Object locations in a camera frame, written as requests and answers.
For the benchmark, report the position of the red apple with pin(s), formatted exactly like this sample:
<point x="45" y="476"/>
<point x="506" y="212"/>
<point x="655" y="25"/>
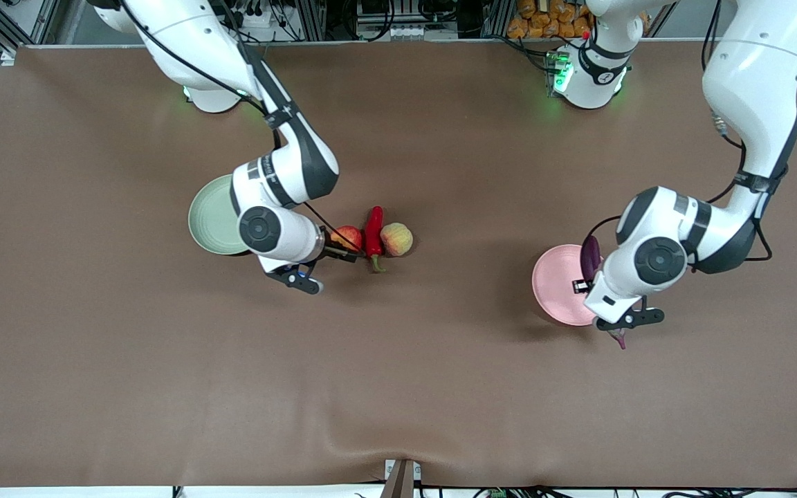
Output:
<point x="349" y="237"/>

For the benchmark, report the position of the purple eggplant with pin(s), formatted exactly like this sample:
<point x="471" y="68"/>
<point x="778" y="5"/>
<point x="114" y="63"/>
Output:
<point x="589" y="254"/>

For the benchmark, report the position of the red chili pepper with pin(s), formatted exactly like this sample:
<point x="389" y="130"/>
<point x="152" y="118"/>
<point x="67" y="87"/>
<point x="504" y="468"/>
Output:
<point x="373" y="235"/>

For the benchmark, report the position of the yellow pink peach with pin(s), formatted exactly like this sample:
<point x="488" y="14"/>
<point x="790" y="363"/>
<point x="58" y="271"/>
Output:
<point x="396" y="239"/>

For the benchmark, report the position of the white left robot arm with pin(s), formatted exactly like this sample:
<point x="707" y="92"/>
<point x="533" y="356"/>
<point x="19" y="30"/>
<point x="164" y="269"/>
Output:
<point x="751" y="76"/>

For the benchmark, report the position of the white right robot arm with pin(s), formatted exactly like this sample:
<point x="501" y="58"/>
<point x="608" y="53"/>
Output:
<point x="288" y="173"/>

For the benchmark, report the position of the pink plate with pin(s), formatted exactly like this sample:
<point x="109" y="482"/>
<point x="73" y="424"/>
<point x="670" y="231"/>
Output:
<point x="554" y="283"/>

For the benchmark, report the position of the pale green plate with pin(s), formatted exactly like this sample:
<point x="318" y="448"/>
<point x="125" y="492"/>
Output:
<point x="208" y="218"/>

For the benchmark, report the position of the brown table cloth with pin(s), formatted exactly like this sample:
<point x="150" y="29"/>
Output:
<point x="398" y="380"/>

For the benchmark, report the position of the grey base connector box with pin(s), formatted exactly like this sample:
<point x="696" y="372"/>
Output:
<point x="556" y="69"/>

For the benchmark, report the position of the white power strip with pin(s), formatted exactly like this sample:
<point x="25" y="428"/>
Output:
<point x="419" y="32"/>

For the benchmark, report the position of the orange netted fruit bag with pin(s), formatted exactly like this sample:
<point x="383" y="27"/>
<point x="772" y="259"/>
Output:
<point x="544" y="21"/>

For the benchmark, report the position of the aluminium frame post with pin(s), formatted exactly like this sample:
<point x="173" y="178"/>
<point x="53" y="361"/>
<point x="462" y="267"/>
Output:
<point x="497" y="19"/>
<point x="310" y="21"/>

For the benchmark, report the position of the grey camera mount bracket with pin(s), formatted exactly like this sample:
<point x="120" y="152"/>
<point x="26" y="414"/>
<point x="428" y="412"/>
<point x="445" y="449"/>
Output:
<point x="402" y="481"/>

